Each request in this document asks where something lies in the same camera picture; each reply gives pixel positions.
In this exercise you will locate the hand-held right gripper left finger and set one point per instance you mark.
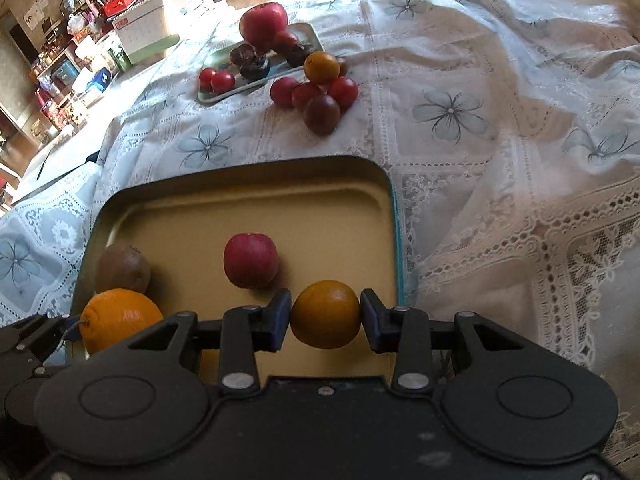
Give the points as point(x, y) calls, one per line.
point(279, 321)

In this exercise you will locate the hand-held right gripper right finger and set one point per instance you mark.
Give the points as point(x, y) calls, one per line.
point(372, 322)

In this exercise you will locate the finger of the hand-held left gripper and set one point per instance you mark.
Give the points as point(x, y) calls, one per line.
point(35, 329)

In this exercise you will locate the small orange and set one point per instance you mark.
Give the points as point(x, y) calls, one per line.
point(326, 315)

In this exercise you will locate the large orange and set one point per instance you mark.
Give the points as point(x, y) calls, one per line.
point(120, 321)

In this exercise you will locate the large golden tin tray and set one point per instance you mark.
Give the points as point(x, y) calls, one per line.
point(310, 210)

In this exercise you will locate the small red apple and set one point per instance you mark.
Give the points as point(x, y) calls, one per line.
point(250, 260)

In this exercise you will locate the brown kiwi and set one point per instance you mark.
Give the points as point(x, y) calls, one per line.
point(122, 267)

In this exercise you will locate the small red plum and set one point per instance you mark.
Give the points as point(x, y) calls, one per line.
point(206, 78)
point(305, 95)
point(284, 92)

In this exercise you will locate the cluster of red tomatoes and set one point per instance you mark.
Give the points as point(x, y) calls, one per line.
point(343, 93)

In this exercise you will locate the small green tray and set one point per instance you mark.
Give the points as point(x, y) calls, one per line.
point(235, 91)

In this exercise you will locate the red tomatoes on small tray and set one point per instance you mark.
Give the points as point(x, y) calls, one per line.
point(223, 82)

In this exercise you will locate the dark purple mangosteen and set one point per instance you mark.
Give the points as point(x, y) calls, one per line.
point(255, 68)
point(299, 54)
point(243, 54)

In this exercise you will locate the yellow orange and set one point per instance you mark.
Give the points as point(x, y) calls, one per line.
point(321, 67)

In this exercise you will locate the small brown fruit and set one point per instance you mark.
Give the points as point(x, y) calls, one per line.
point(343, 65)

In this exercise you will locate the cluttered storage shelf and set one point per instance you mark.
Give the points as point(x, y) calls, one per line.
point(75, 55)

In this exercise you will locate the dark red fruit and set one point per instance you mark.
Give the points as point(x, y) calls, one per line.
point(286, 41)

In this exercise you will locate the large red apple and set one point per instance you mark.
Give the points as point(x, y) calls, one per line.
point(263, 22)

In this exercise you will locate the white and green box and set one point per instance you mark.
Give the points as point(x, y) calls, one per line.
point(142, 35)

